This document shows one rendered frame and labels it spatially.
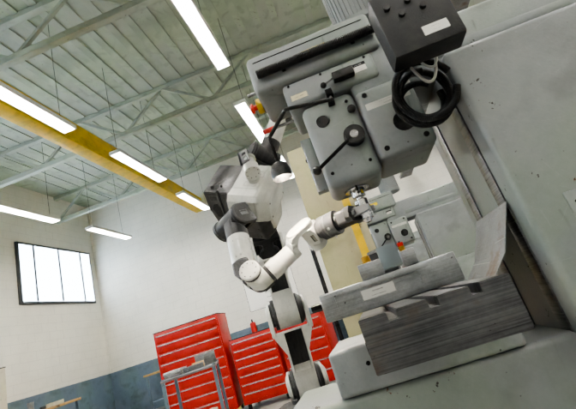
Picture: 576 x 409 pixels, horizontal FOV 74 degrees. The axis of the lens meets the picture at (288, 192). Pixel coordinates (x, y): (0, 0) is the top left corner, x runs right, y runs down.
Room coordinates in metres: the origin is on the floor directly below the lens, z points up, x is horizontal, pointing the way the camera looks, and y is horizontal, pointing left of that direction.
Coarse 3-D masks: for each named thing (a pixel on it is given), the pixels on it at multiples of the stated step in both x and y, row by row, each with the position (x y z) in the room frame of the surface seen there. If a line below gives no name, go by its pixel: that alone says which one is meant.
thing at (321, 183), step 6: (306, 144) 1.28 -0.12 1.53; (306, 150) 1.28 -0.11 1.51; (312, 150) 1.28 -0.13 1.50; (306, 156) 1.29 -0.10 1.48; (312, 156) 1.28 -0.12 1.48; (312, 162) 1.28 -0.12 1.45; (318, 162) 1.28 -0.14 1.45; (312, 168) 1.29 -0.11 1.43; (312, 174) 1.29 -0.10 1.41; (318, 180) 1.28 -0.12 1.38; (324, 180) 1.28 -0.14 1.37; (318, 186) 1.29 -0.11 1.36; (324, 186) 1.28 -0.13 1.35; (318, 192) 1.29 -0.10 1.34; (324, 192) 1.31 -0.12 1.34
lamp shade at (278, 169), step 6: (276, 162) 1.22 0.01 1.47; (282, 162) 1.22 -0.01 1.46; (276, 168) 1.21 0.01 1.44; (282, 168) 1.21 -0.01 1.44; (288, 168) 1.22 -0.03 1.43; (276, 174) 1.21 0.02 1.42; (282, 174) 1.28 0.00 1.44; (288, 174) 1.27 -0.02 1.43; (276, 180) 1.27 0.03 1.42; (282, 180) 1.28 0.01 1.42
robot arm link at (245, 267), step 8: (240, 232) 1.44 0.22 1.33; (232, 240) 1.43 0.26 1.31; (240, 240) 1.42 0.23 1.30; (248, 240) 1.45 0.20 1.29; (232, 248) 1.42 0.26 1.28; (240, 248) 1.41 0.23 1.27; (248, 248) 1.42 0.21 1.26; (232, 256) 1.41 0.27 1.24; (240, 256) 1.40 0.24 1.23; (248, 256) 1.40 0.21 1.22; (232, 264) 1.39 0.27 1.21; (240, 264) 1.38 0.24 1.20; (248, 264) 1.36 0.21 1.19; (256, 264) 1.35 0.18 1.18; (240, 272) 1.36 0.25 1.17; (248, 272) 1.35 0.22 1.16; (256, 272) 1.34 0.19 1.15; (248, 280) 1.34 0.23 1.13
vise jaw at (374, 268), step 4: (376, 260) 0.99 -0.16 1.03; (380, 260) 0.99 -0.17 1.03; (364, 264) 1.00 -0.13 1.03; (368, 264) 0.99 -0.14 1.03; (372, 264) 0.99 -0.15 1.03; (376, 264) 0.99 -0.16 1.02; (380, 264) 0.99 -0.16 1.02; (360, 268) 1.00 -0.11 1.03; (364, 268) 1.00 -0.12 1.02; (368, 268) 1.00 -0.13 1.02; (372, 268) 0.99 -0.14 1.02; (376, 268) 0.99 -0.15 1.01; (380, 268) 0.99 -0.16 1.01; (360, 272) 1.00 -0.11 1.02; (364, 272) 1.00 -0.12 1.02; (368, 272) 1.00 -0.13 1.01; (372, 272) 0.99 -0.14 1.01; (376, 272) 0.99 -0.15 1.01; (380, 272) 0.99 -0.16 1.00; (384, 272) 0.99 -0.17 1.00; (364, 276) 1.00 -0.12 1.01; (368, 276) 1.00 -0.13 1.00; (372, 276) 0.99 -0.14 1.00; (376, 276) 1.00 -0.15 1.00
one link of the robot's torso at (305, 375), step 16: (304, 304) 1.87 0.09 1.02; (272, 336) 1.88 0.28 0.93; (288, 336) 1.91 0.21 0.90; (304, 336) 1.89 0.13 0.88; (288, 352) 1.89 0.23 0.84; (304, 352) 1.96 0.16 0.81; (304, 368) 1.94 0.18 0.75; (320, 368) 2.00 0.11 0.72; (304, 384) 1.95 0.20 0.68; (320, 384) 1.96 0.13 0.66
